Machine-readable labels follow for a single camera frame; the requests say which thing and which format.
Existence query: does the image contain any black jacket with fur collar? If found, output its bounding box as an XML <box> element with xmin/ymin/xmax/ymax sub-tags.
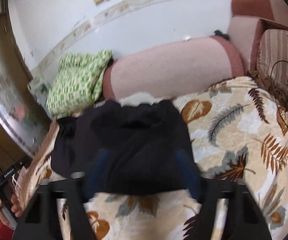
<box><xmin>50</xmin><ymin>92</ymin><xmax>202</xmax><ymax>198</ymax></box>

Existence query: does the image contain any green checkered quilt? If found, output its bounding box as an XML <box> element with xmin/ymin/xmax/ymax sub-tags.
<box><xmin>46</xmin><ymin>50</ymin><xmax>113</xmax><ymax>119</ymax></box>

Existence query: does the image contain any striped floral cushion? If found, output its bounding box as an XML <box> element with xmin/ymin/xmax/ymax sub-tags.
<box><xmin>250</xmin><ymin>29</ymin><xmax>288</xmax><ymax>122</ymax></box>

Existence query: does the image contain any wooden glass door cabinet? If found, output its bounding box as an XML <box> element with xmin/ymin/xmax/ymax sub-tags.
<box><xmin>0</xmin><ymin>12</ymin><xmax>57</xmax><ymax>180</ymax></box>

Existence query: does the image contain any thin black cable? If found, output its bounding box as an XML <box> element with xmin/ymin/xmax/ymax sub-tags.
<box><xmin>270</xmin><ymin>60</ymin><xmax>288</xmax><ymax>146</ymax></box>

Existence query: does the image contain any small black object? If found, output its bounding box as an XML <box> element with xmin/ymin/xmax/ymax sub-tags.
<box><xmin>213</xmin><ymin>30</ymin><xmax>230</xmax><ymax>40</ymax></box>

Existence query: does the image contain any person's left hand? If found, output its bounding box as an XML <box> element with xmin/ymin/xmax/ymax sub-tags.
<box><xmin>0</xmin><ymin>192</ymin><xmax>25</xmax><ymax>222</ymax></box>

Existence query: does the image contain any pink and brown sofa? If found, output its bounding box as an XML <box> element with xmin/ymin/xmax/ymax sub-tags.
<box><xmin>102</xmin><ymin>0</ymin><xmax>288</xmax><ymax>100</ymax></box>

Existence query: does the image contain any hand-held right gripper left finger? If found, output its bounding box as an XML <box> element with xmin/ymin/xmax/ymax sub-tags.
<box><xmin>16</xmin><ymin>149</ymin><xmax>110</xmax><ymax>240</ymax></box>

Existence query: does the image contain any leaf print blanket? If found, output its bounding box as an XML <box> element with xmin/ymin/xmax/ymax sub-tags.
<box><xmin>13</xmin><ymin>76</ymin><xmax>288</xmax><ymax>240</ymax></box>

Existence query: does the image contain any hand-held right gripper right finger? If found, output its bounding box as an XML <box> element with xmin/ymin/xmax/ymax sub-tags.
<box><xmin>176</xmin><ymin>149</ymin><xmax>270</xmax><ymax>240</ymax></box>

